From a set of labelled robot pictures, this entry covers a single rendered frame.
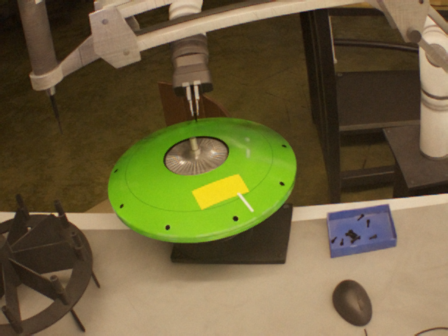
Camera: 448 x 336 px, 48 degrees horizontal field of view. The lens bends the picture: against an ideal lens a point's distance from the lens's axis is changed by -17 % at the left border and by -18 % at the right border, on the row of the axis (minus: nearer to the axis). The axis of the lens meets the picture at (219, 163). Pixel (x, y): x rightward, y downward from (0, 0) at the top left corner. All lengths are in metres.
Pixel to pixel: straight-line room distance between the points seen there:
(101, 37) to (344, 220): 0.58
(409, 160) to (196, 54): 0.55
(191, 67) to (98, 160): 1.95
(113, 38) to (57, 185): 2.30
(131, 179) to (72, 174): 2.06
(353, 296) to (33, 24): 0.63
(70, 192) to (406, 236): 2.12
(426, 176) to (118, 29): 0.82
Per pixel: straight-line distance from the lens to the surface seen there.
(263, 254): 1.00
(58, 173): 3.06
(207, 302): 0.95
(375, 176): 2.41
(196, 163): 0.94
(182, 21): 0.72
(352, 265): 0.98
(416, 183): 1.26
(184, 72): 1.13
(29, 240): 1.02
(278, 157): 0.95
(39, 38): 0.72
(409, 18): 0.76
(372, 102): 2.65
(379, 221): 1.06
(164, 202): 0.89
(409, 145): 1.38
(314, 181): 2.63
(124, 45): 0.70
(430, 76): 1.22
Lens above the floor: 1.63
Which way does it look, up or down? 36 degrees down
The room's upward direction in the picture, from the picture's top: 10 degrees counter-clockwise
